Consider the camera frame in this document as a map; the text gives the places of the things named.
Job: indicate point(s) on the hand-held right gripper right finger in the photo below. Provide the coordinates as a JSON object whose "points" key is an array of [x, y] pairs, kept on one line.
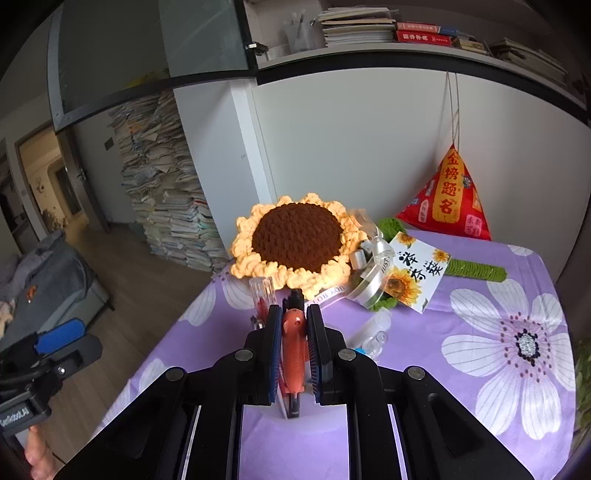
{"points": [[316, 355]]}

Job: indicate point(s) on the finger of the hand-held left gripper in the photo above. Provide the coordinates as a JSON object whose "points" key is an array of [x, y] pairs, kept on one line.
{"points": [[81, 353], [60, 334]]}

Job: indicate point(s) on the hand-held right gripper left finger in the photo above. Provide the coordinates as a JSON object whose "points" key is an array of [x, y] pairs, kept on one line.
{"points": [[274, 355]]}

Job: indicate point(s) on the orange pen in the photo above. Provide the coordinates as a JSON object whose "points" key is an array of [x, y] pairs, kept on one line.
{"points": [[294, 350]]}

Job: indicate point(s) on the red patterned pen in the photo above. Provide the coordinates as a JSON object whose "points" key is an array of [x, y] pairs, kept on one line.
{"points": [[263, 297]]}

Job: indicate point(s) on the person's left hand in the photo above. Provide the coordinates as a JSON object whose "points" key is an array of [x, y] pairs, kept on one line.
{"points": [[39, 454]]}

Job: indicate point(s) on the grey sofa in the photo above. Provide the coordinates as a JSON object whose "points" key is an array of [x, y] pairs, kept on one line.
{"points": [[51, 286]]}

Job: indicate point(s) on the clear wrap with white ribbon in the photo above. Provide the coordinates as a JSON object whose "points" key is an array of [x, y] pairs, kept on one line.
{"points": [[371, 267]]}

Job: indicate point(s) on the crochet sunflower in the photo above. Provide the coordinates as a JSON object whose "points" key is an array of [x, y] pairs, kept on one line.
{"points": [[295, 235]]}

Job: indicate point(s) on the sunflower print card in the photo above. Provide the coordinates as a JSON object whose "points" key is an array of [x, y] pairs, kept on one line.
{"points": [[415, 272]]}

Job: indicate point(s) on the purple floral tablecloth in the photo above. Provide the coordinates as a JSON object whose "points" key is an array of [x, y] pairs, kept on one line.
{"points": [[461, 332]]}

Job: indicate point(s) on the wooden room door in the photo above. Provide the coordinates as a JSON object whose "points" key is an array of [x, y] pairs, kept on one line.
{"points": [[60, 184]]}

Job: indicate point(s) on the tall pile of books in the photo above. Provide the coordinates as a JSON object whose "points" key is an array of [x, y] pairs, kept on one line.
{"points": [[171, 194]]}

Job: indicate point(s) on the red triangular hanging bag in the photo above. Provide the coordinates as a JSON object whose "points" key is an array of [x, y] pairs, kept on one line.
{"points": [[450, 198]]}

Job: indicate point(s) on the green potted plant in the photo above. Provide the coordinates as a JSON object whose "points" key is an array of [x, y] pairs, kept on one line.
{"points": [[582, 378]]}

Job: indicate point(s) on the glass cabinet door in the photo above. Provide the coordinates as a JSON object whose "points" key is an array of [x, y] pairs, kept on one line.
{"points": [[138, 50]]}

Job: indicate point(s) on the clear cup with pens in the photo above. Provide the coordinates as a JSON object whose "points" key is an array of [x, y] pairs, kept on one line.
{"points": [[302, 34]]}

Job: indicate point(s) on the stack of pale books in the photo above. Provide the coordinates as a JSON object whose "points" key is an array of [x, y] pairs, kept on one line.
{"points": [[358, 27]]}

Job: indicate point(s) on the thick red book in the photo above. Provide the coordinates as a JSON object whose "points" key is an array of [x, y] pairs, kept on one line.
{"points": [[425, 38]]}

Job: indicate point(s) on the thin red book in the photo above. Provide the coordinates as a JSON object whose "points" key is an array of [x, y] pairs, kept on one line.
{"points": [[418, 26]]}

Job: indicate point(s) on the small stack of dark books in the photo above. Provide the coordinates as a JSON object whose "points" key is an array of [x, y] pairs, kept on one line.
{"points": [[471, 45]]}

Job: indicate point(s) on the pile of papers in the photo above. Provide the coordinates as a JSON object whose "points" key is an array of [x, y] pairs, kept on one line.
{"points": [[531, 57]]}

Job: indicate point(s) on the white wall shelf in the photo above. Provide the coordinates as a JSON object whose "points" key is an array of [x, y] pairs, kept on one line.
{"points": [[369, 62]]}

